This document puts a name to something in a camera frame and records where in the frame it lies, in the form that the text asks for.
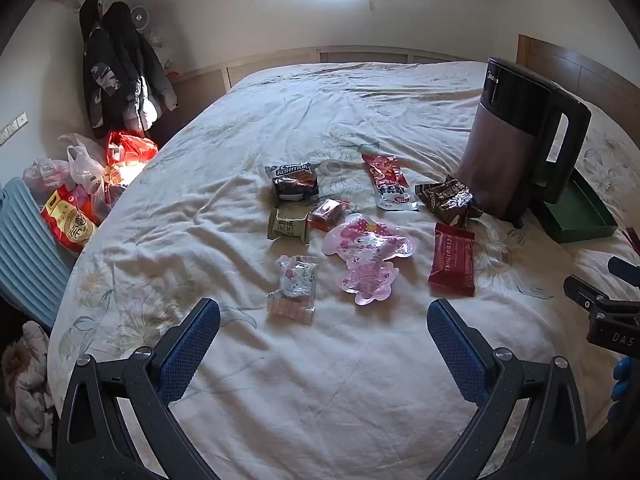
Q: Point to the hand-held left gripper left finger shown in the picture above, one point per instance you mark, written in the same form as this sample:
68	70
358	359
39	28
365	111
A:
187	355

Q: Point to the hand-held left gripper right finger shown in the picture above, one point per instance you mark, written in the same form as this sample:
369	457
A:
457	355

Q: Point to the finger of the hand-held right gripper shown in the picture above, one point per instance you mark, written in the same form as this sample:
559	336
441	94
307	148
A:
582	295
627	271

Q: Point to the green cardboard tray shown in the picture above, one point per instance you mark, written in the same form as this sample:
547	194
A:
575	210

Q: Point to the dark red bar packet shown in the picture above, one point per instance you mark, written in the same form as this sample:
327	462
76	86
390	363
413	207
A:
452	260

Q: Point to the clear cartoon wafer packet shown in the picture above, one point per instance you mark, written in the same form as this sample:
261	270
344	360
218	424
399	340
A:
295	285

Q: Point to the pink cartoon shaped pouch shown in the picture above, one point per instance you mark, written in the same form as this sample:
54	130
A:
365	250

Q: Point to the brown crinkled snack packet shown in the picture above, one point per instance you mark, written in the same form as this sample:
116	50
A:
445	197

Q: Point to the beige and green packet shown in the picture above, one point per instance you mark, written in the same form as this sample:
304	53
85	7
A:
287	225

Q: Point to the long red and white packet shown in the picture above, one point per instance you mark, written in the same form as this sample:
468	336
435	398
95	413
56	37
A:
387	180

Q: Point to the small red candy packet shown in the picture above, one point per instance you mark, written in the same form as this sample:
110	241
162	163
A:
327	212

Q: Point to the blue cookie packet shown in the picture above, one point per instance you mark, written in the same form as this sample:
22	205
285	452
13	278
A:
292	182

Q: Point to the person's right hand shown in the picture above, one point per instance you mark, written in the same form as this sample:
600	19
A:
625	377

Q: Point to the phone in red case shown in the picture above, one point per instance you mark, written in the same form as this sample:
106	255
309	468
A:
634	240

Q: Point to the floral white bed quilt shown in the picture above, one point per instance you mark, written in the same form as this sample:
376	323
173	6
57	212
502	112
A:
225	270

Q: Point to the beige fur coat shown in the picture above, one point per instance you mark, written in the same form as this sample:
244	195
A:
30	385

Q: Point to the black and brown electric kettle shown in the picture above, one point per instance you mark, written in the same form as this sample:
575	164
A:
500	150

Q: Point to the red and yellow bag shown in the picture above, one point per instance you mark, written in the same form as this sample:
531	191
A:
67	220

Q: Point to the light blue ribbed panel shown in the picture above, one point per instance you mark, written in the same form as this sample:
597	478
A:
27	260

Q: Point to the wooden headboard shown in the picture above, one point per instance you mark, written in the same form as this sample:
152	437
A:
575	67

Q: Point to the white plastic bag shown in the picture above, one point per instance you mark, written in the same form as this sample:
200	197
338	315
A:
85	165

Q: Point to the pink translucent plastic bag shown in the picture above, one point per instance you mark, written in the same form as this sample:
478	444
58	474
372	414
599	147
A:
45	172

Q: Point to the black and grey jacket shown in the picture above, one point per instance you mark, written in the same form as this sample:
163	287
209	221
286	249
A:
145	75

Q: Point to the white hanging bag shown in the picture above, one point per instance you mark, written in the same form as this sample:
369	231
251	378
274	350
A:
162	52

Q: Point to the small white fan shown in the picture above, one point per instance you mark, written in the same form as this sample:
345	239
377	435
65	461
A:
139	16

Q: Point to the white wall switch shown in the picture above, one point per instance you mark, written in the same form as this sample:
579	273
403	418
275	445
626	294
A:
12	129

